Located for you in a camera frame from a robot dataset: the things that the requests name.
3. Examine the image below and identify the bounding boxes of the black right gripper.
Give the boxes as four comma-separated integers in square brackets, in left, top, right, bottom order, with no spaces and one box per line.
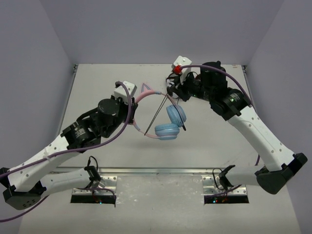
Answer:
[171,69,214,102]

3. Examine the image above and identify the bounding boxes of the thin black base cable right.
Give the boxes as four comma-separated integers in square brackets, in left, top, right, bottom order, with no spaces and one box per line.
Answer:
[211,167,231,193]

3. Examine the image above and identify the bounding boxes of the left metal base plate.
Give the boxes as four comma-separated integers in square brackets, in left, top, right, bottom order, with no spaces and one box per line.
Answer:
[72,175,118,196]

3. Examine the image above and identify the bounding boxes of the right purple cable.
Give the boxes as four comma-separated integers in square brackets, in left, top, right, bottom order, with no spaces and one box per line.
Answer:
[180,64,260,166]

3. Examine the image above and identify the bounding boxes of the right wrist camera red-white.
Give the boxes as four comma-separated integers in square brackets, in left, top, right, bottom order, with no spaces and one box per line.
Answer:
[172,56,193,84]

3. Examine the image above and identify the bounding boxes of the thin black base cable left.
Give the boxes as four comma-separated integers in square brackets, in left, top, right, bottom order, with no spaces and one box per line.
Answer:
[84,156,102,178]

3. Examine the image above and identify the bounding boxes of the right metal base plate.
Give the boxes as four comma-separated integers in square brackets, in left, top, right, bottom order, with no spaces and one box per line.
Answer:
[202,175,248,196]

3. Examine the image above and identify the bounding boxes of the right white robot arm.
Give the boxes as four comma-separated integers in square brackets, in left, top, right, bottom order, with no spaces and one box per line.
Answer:
[167,58,308,195]

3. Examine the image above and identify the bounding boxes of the thin black base cable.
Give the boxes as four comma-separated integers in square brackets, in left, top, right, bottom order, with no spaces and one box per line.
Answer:
[84,156,102,178]
[211,167,231,193]

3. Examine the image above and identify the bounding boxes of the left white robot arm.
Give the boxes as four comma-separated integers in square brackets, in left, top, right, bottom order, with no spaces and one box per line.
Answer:
[0,97,137,210]

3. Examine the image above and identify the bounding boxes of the pink blue cat-ear headphones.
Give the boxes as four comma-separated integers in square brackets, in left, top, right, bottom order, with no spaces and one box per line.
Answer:
[132,83,187,140]

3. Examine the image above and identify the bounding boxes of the aluminium table edge rail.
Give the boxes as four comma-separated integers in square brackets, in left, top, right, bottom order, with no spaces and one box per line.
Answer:
[50,165,264,175]

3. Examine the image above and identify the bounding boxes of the thin black audio cable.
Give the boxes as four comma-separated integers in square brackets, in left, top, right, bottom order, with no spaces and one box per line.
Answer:
[143,90,188,136]

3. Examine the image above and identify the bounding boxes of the white black headphones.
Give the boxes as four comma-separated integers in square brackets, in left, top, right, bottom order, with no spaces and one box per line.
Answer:
[165,76,180,96]

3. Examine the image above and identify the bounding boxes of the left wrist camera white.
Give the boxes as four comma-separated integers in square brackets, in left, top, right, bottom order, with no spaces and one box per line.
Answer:
[113,80,137,104]

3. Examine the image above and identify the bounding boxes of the metal base plate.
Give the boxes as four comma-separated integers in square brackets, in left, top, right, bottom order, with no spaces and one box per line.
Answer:
[202,175,248,196]
[72,175,118,196]

